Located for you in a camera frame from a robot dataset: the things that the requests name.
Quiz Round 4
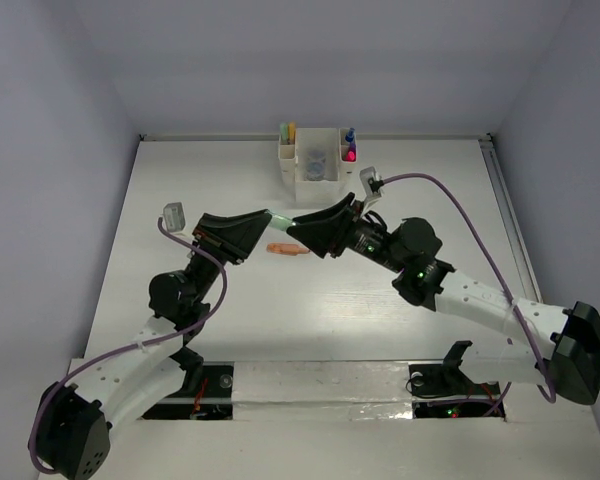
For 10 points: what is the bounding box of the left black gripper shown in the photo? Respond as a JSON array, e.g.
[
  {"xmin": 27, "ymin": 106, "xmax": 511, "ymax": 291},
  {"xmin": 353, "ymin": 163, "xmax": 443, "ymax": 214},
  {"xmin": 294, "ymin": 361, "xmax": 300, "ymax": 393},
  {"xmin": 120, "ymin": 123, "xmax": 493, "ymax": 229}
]
[{"xmin": 184, "ymin": 211, "xmax": 270, "ymax": 302}]

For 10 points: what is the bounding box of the yellow highlighter cap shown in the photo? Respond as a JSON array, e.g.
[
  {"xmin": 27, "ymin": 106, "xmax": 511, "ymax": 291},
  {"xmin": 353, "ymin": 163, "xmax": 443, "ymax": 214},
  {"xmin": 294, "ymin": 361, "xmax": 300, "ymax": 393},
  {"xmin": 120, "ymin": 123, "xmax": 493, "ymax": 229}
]
[{"xmin": 287, "ymin": 122, "xmax": 296, "ymax": 145}]

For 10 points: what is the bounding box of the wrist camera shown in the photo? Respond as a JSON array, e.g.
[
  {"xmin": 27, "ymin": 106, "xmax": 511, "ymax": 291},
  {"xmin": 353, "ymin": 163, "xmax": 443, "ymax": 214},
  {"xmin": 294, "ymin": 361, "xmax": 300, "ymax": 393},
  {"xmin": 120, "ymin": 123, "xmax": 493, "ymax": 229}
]
[
  {"xmin": 359, "ymin": 166, "xmax": 384, "ymax": 209},
  {"xmin": 161, "ymin": 202, "xmax": 190, "ymax": 238}
]

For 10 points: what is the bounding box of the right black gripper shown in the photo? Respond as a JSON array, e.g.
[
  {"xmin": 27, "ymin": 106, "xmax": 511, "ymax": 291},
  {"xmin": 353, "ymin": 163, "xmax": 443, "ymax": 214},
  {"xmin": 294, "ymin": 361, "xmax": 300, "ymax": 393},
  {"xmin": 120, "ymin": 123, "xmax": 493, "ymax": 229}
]
[{"xmin": 287, "ymin": 191, "xmax": 407, "ymax": 274}]

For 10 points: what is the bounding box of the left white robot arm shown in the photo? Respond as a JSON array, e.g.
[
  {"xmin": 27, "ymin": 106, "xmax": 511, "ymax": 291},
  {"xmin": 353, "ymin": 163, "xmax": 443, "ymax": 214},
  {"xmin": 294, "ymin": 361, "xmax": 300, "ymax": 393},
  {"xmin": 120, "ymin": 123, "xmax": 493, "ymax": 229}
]
[{"xmin": 27, "ymin": 240, "xmax": 234, "ymax": 479}]

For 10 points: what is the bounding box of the green highlighter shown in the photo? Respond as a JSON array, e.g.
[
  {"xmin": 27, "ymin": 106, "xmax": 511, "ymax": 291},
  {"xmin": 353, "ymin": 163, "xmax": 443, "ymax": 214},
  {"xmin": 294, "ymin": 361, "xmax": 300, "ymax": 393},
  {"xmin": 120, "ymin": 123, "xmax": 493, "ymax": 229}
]
[
  {"xmin": 268, "ymin": 213, "xmax": 295, "ymax": 232},
  {"xmin": 279, "ymin": 123, "xmax": 289, "ymax": 145}
]

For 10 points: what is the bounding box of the cream perforated organizer basket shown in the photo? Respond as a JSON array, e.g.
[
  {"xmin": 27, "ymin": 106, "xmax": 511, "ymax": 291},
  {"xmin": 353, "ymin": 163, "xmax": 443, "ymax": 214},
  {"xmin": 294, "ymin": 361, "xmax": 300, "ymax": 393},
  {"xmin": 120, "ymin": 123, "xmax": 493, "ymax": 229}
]
[{"xmin": 278, "ymin": 122, "xmax": 358, "ymax": 207}]

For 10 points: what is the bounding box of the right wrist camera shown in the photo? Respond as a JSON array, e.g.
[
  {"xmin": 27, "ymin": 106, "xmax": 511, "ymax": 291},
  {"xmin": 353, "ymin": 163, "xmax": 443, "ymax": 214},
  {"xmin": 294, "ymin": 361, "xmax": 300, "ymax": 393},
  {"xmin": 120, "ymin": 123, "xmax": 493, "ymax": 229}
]
[{"xmin": 359, "ymin": 166, "xmax": 384, "ymax": 209}]

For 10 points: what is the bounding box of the silver foil strip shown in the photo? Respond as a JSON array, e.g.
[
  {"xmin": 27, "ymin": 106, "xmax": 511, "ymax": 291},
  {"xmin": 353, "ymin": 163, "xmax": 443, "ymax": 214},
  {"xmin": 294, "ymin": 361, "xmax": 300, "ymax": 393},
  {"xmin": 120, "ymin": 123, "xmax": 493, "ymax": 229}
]
[{"xmin": 231, "ymin": 361, "xmax": 413, "ymax": 422}]

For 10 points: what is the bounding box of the clear jar of paperclips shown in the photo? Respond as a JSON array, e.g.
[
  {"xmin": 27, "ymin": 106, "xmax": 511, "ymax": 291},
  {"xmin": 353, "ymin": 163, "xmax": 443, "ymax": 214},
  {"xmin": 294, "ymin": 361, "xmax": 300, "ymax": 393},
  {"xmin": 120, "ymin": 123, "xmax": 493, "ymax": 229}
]
[{"xmin": 305, "ymin": 162, "xmax": 326, "ymax": 181}]

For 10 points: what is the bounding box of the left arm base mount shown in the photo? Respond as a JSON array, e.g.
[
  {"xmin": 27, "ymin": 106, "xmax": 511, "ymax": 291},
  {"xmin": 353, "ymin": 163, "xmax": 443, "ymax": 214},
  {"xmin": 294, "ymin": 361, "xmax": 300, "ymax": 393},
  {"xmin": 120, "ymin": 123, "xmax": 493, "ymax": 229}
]
[{"xmin": 142, "ymin": 363, "xmax": 234, "ymax": 421}]

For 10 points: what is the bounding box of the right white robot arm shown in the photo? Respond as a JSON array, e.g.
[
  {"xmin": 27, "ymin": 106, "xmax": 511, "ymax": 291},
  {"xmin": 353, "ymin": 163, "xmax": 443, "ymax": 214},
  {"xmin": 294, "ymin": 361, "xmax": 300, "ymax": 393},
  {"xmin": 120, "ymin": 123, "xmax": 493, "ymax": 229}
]
[{"xmin": 194, "ymin": 194, "xmax": 600, "ymax": 405}]

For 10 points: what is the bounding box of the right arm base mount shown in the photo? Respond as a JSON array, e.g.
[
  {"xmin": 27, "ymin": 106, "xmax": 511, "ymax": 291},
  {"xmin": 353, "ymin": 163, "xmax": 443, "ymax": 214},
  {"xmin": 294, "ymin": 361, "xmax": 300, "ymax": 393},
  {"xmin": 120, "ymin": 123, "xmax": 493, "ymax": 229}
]
[{"xmin": 405, "ymin": 340, "xmax": 506, "ymax": 420}]

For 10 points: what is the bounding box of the orange highlighter pen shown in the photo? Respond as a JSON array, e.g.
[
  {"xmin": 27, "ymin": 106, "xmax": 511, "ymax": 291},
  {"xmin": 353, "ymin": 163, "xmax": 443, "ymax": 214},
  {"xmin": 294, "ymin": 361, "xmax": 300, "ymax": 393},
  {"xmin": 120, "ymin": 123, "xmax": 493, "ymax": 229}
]
[{"xmin": 266, "ymin": 243, "xmax": 310, "ymax": 256}]

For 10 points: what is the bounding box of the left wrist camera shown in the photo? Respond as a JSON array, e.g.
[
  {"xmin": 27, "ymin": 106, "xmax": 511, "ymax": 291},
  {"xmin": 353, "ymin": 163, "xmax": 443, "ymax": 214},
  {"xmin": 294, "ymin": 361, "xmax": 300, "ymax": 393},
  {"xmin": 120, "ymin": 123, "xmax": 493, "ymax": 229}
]
[{"xmin": 161, "ymin": 202, "xmax": 190, "ymax": 238}]

